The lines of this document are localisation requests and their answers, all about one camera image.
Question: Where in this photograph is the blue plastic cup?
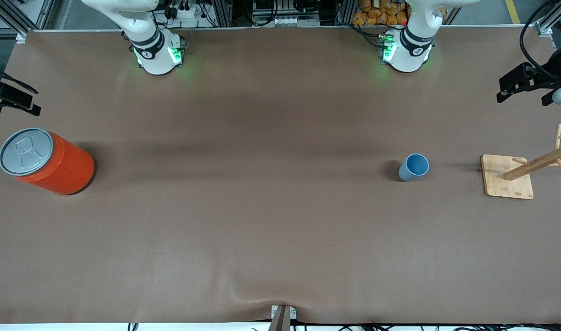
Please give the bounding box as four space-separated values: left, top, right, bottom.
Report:
398 153 430 182

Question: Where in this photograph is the wooden cup rack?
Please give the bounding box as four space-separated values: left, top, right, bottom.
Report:
481 123 561 200

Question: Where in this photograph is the orange can with grey lid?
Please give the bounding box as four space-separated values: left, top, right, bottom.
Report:
0 128 96 196

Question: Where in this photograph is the pile of orange bags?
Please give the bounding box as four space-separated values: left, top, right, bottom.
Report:
352 0 408 26

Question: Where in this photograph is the white power strip with plugs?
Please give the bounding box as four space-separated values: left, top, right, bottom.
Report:
163 0 204 20

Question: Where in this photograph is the brown table cover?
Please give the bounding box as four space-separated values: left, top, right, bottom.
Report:
0 27 561 325

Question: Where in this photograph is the brown bar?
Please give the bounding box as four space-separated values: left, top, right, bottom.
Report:
267 306 291 331

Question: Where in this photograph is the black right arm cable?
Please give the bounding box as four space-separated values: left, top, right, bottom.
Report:
0 60 39 95

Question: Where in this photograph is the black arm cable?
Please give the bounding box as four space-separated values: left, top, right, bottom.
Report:
0 60 39 95
518 0 557 82

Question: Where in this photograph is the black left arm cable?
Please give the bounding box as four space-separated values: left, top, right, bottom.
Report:
518 0 557 82

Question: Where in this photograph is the aluminium frame post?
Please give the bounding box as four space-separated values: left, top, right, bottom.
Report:
531 0 561 37
0 0 49 38

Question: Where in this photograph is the grey metal bracket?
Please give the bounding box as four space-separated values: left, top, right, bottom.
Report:
271 305 297 320

